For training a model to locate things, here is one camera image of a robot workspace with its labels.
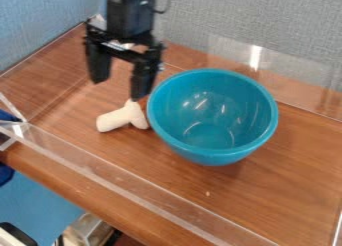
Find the white toy mushroom brown cap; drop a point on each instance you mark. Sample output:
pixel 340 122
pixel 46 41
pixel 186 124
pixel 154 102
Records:
pixel 130 114

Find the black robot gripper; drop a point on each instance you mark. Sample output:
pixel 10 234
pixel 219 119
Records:
pixel 129 24

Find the metal table frame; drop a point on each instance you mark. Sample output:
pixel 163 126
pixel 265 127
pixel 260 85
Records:
pixel 87 231

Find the blue plastic bowl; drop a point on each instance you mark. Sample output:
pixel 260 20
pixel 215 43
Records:
pixel 214 115

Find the clear acrylic back barrier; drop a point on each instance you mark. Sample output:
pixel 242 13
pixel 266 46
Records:
pixel 300 82

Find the clear acrylic barrier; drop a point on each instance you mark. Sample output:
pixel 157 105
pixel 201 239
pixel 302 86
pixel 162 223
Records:
pixel 300 82
pixel 149 212

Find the clear acrylic front barrier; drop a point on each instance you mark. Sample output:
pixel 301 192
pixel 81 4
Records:
pixel 149 212

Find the black white object bottom left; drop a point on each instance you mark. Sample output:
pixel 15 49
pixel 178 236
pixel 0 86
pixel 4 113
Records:
pixel 14 237

